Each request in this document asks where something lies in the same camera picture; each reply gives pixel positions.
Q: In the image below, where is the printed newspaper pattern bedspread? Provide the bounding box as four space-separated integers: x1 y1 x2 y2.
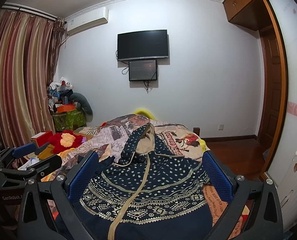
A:
18 113 252 240

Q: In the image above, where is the orange box on pile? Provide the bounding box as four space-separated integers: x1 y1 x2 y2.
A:
57 105 76 113

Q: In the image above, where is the navy patterned hooded garment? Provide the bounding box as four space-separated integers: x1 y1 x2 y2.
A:
73 124 212 239

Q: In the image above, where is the white wall socket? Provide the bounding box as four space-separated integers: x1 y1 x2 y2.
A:
218 124 224 131

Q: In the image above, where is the white wall air conditioner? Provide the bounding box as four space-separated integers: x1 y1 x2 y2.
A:
66 7 109 36

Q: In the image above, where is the red plush toy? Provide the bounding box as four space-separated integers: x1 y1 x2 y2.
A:
48 130 84 154

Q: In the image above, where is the clutter pile of clothes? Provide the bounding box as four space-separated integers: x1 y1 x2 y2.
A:
47 77 73 113

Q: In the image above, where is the wooden bed post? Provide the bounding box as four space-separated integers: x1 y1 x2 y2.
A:
193 127 200 136

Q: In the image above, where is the red gold striped curtain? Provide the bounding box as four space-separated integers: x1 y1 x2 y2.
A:
0 9 65 147

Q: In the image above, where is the large black wall television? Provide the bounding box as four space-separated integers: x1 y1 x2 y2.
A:
117 29 169 61

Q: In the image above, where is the small black wall monitor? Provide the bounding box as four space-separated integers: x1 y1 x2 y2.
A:
128 60 158 82

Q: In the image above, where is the grey plush pillow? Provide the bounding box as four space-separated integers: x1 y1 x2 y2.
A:
69 93 93 115

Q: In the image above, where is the green patterned storage box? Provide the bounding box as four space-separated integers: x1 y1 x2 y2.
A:
52 109 87 132

